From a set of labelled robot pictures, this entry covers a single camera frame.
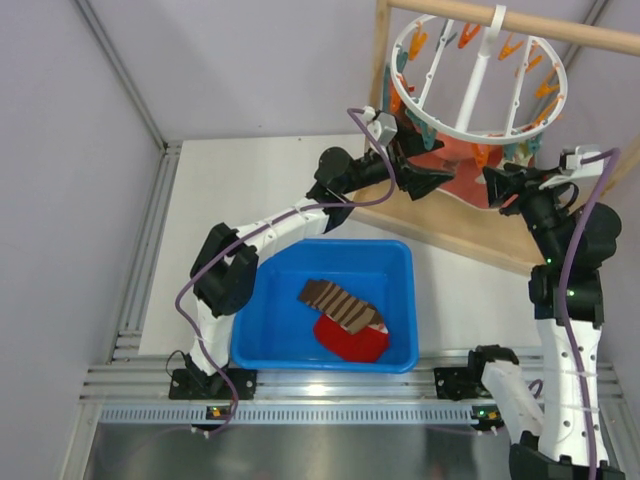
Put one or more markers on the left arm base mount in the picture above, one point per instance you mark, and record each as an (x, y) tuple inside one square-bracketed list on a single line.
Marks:
[(190, 383)]

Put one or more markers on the white round clip hanger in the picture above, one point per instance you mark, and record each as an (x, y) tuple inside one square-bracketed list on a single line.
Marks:
[(479, 84)]

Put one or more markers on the aluminium rail frame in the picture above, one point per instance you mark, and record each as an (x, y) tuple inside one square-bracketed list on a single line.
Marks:
[(141, 338)]

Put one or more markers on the brown striped sock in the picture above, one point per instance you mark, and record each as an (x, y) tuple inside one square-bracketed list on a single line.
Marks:
[(347, 310)]

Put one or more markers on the red santa sock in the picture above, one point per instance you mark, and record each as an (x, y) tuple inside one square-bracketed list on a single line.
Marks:
[(365, 346)]

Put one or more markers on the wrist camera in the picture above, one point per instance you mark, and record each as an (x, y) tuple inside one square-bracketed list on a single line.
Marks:
[(380, 125), (584, 161)]

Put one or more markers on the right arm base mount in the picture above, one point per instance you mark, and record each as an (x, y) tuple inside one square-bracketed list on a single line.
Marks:
[(458, 383)]

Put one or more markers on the blue plastic bin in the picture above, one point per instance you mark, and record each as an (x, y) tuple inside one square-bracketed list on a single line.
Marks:
[(275, 330)]

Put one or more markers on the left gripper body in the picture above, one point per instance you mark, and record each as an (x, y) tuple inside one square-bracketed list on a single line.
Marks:
[(393, 152)]

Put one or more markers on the salmon pink cloth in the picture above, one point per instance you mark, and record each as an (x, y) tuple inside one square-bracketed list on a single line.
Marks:
[(464, 159)]

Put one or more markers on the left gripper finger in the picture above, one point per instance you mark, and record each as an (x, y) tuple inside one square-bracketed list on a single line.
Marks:
[(416, 136), (419, 182)]

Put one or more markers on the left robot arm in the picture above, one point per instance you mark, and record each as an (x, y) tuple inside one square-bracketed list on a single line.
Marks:
[(223, 275)]

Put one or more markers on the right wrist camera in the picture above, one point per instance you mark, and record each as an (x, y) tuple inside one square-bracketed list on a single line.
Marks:
[(584, 161)]

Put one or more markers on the wooden hanger stand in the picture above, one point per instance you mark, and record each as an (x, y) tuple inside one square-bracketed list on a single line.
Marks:
[(440, 220)]

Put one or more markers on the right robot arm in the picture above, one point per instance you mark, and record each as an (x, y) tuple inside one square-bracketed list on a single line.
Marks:
[(559, 436)]

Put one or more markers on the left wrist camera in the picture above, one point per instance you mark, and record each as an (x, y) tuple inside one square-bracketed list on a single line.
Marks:
[(380, 125)]

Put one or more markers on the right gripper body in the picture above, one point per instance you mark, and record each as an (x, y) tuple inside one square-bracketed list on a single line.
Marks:
[(537, 204)]

